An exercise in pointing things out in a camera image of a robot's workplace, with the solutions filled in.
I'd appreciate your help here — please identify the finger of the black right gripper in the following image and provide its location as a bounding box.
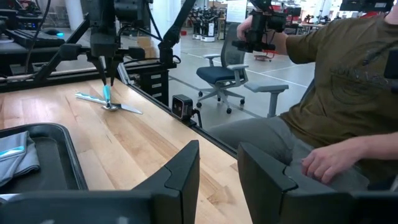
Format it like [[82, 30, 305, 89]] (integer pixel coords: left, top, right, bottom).
[[107, 56, 122, 87], [88, 55, 108, 86]]

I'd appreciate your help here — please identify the white board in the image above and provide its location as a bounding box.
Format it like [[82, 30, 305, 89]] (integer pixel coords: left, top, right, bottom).
[[226, 0, 249, 24]]

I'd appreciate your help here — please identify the spoon with green handle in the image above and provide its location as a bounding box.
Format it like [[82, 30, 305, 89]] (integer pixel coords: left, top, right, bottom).
[[101, 83, 120, 112]]

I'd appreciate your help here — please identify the person's left hand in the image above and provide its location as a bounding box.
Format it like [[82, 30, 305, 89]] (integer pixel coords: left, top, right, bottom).
[[300, 141, 369, 185]]

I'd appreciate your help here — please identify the grey cloth napkin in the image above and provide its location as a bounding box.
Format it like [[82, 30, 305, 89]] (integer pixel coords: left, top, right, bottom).
[[0, 130, 41, 188]]

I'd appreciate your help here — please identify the person's left forearm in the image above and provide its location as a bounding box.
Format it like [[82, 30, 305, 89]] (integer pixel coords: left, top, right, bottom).
[[357, 132, 398, 162]]

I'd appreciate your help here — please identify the person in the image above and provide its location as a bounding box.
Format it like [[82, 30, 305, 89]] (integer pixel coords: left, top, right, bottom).
[[207, 0, 398, 194]]

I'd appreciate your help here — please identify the black leader arm handle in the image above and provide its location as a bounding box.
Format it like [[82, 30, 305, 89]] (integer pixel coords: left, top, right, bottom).
[[231, 0, 287, 54]]

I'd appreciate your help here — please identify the black drawer cabinet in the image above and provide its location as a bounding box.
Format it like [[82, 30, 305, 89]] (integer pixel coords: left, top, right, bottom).
[[139, 68, 170, 106]]

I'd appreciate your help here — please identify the black wide monitor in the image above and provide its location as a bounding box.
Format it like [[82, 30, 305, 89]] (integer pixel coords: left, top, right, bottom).
[[339, 0, 395, 13]]

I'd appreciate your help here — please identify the person's right hand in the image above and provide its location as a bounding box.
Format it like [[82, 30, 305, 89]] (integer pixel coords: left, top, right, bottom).
[[236, 14, 255, 40]]

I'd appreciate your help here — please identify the person's right forearm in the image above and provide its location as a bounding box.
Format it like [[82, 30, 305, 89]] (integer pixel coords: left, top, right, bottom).
[[273, 30, 292, 56]]

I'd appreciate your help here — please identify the black plastic tray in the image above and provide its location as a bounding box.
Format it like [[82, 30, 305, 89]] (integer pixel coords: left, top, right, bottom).
[[0, 122, 89, 195]]

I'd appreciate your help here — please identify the grey office chair blue seat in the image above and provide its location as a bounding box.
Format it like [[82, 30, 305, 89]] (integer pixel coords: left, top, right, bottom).
[[195, 22, 250, 114]]

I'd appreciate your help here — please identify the white-based robot station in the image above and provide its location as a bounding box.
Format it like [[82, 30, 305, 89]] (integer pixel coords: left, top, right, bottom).
[[189, 6, 225, 43]]

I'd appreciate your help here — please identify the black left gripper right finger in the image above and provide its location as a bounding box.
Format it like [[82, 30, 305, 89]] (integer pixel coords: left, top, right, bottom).
[[238, 142, 352, 224]]

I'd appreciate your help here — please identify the black keyboard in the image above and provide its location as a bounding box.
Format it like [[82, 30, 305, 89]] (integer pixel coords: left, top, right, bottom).
[[6, 28, 67, 49]]

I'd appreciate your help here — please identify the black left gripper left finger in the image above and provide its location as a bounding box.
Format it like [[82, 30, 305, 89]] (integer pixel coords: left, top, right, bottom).
[[133, 139, 200, 224]]

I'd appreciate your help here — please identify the mouse with blue light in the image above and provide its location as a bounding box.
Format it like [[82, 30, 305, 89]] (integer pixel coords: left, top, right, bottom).
[[43, 27, 65, 38]]

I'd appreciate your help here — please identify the fork with green handle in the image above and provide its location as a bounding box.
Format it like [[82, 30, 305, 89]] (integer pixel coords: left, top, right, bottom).
[[0, 145, 26, 159]]

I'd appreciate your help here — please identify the small grey cube camera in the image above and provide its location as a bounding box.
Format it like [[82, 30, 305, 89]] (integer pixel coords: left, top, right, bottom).
[[171, 94, 203, 129]]

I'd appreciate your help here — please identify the grey chair armrest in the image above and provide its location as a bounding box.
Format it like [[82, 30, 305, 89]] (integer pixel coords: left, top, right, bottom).
[[243, 81, 290, 119]]

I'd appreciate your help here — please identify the person's hand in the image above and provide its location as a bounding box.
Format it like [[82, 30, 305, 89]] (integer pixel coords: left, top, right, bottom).
[[236, 14, 255, 40], [300, 141, 369, 185]]

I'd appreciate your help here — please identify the red floor dolly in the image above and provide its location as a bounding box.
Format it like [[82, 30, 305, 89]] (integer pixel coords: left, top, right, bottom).
[[253, 49, 279, 62]]

